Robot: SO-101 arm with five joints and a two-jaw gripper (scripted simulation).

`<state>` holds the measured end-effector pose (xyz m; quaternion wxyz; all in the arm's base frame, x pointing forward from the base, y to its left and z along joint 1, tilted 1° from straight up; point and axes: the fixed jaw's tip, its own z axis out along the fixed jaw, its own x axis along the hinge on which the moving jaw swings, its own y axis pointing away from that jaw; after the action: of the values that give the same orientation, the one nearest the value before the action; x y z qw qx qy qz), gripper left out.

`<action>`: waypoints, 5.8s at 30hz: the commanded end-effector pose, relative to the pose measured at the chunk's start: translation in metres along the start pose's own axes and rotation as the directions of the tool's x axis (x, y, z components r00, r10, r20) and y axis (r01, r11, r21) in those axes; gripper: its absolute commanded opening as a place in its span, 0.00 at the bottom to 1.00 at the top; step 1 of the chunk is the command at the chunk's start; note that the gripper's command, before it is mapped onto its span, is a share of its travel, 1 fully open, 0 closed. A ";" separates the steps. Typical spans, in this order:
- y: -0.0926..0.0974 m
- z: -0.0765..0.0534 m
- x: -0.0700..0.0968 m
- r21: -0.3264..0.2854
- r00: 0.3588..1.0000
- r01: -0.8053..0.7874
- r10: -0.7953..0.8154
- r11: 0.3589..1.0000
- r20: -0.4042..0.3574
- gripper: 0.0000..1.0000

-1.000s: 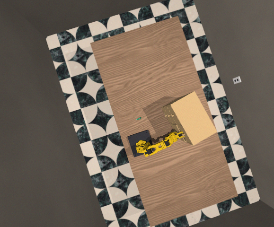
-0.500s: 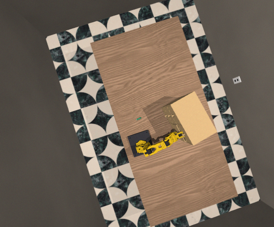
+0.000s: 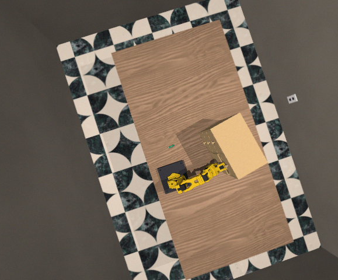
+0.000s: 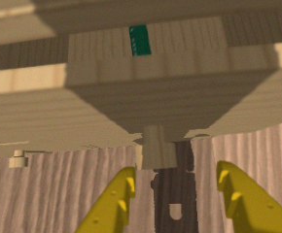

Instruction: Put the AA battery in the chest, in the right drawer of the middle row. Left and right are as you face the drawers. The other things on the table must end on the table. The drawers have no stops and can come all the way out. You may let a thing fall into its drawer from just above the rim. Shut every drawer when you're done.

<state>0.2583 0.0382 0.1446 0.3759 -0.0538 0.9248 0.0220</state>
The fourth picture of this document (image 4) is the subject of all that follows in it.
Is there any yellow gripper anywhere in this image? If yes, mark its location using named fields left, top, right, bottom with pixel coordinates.
left=74, top=160, right=282, bottom=233

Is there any green aa battery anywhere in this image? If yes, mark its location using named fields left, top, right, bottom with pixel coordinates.
left=128, top=24, right=152, bottom=56

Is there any tan wooden chest of drawers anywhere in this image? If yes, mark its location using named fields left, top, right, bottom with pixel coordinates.
left=0, top=0, right=282, bottom=45

